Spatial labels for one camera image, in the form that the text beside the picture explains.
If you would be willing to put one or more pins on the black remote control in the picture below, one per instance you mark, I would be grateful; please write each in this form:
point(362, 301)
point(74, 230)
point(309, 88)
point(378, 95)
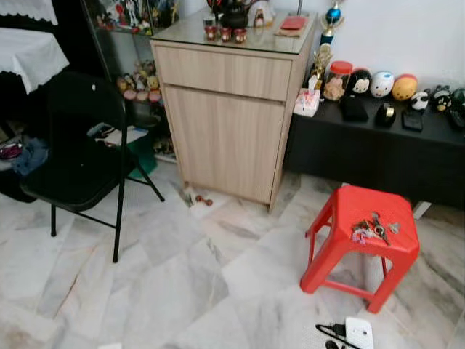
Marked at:
point(455, 118)

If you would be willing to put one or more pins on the flat black phone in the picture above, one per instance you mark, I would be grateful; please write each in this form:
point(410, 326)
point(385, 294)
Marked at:
point(413, 121)

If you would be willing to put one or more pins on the black white plush toy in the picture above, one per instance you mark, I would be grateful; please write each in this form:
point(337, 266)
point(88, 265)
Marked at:
point(441, 98)

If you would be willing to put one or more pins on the small panda figure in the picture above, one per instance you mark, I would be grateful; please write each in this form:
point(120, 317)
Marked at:
point(419, 101)

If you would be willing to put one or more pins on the single silver key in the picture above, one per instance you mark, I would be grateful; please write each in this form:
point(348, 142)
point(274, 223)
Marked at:
point(394, 227)

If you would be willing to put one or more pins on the black low sideboard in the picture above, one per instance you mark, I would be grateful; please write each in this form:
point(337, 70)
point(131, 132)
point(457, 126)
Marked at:
point(378, 156)

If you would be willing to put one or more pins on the black tape dispenser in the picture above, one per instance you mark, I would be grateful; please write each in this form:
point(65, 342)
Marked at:
point(385, 116)

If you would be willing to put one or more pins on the dark key bunch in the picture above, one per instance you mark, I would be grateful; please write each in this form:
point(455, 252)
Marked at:
point(378, 229)

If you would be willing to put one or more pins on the yellow red round doll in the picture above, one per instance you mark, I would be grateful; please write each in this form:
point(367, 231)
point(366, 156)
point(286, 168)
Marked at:
point(405, 89)

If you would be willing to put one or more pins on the white blue round doll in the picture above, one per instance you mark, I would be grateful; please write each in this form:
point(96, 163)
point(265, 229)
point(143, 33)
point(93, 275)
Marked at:
point(382, 84)

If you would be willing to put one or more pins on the red plastic stool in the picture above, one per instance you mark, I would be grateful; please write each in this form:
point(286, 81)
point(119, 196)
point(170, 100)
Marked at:
point(370, 254)

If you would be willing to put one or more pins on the black white round doll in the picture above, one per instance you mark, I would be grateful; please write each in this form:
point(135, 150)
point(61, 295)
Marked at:
point(360, 81)

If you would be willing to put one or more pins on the red-lidded clear jar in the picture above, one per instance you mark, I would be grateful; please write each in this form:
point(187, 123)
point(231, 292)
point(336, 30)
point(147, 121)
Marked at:
point(336, 83)

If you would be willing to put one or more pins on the pink tissue pack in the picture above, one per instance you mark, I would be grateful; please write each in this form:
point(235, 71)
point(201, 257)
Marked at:
point(306, 103)

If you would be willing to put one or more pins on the white power adapter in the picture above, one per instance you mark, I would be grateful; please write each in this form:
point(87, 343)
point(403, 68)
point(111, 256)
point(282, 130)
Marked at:
point(359, 334)

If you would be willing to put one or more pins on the blue gold trophy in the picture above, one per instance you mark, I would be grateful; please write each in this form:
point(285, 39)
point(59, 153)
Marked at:
point(333, 13)

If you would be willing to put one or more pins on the red envelope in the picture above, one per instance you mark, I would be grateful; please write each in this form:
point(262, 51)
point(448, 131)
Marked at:
point(293, 24)

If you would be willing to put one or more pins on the light wooden cabinet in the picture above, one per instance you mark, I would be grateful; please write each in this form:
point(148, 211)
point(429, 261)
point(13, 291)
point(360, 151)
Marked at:
point(221, 131)

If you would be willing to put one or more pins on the white figurine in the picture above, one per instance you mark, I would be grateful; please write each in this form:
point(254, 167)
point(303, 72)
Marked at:
point(261, 14)

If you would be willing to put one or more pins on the small red cup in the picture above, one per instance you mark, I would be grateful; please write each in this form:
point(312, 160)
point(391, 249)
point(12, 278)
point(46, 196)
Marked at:
point(211, 32)
point(225, 34)
point(240, 35)

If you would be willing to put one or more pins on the small red floor item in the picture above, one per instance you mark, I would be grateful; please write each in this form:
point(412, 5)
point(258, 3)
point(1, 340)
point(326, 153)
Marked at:
point(200, 199)

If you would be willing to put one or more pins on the black teapot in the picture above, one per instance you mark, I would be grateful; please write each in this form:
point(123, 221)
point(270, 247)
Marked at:
point(234, 16)

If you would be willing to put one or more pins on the green box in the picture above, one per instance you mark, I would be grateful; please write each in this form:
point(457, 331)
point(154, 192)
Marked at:
point(145, 156)

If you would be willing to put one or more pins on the white papers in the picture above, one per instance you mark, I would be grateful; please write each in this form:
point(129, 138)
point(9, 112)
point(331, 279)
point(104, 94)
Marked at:
point(127, 135)

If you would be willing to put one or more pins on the glass display shelf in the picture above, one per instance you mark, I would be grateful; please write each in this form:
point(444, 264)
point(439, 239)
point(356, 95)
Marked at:
point(131, 51)

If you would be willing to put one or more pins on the black folding chair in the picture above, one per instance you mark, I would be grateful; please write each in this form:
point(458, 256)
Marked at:
point(73, 167)

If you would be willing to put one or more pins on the blue clothes pile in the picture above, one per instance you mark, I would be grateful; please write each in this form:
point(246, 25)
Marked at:
point(29, 156)

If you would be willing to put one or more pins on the white tablecloth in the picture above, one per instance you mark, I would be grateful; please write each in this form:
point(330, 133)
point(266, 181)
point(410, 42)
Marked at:
point(29, 54)

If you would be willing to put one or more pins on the white lace cloth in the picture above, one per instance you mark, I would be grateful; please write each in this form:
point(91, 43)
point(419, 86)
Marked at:
point(25, 9)

